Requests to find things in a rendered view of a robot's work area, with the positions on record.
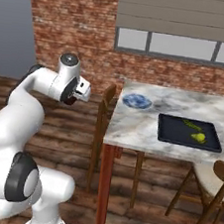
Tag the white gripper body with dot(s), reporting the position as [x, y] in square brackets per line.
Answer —
[82, 96]

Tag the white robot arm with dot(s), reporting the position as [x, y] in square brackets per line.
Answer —
[12, 127]

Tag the blue plate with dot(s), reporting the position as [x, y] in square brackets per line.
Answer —
[137, 101]

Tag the black tray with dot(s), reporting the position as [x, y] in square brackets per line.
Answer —
[174, 132]

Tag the green asparagus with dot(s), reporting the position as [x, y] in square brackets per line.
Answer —
[192, 124]

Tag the yellow-green pear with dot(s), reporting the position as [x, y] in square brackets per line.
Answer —
[199, 137]

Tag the brown wooden chair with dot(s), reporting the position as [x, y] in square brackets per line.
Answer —
[101, 129]

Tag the marble top table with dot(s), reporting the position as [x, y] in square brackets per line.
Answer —
[138, 127]

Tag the grey framed window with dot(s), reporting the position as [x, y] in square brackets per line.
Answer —
[179, 46]

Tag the grey-brown window blind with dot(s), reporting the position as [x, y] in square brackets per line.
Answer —
[183, 13]

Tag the wooden chair with white cushion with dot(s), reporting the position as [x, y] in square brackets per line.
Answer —
[212, 184]

